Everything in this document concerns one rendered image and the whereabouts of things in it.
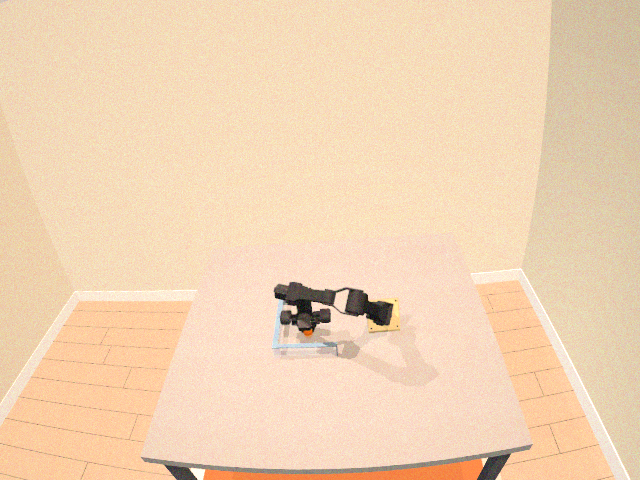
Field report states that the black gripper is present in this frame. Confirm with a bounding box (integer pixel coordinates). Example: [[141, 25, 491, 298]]
[[280, 303, 331, 327]]

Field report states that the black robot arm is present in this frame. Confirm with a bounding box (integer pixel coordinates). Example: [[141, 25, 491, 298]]
[[273, 282, 394, 331]]

